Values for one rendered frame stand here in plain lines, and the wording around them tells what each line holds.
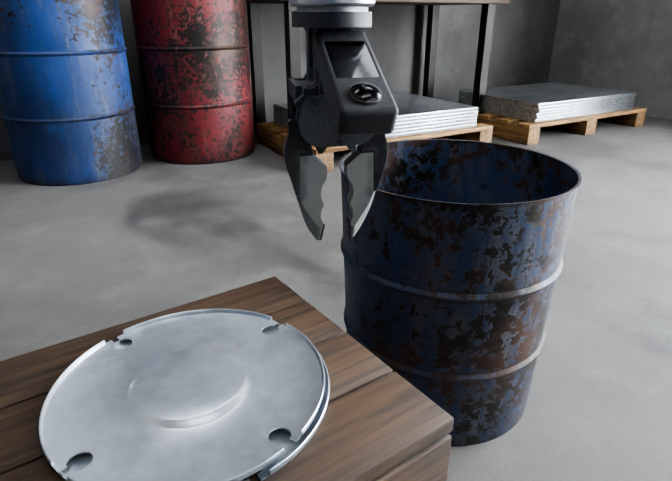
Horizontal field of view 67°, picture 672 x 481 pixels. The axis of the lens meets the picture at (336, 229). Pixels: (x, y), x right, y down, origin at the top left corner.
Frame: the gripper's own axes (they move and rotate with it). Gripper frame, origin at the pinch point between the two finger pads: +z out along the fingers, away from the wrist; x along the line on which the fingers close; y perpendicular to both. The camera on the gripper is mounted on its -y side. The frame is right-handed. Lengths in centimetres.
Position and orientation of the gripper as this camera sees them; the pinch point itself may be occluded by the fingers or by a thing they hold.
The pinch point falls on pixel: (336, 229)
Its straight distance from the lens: 50.8
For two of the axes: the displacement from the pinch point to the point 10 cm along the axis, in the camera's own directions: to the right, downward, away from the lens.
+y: -2.0, -3.9, 9.0
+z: 0.0, 9.2, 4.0
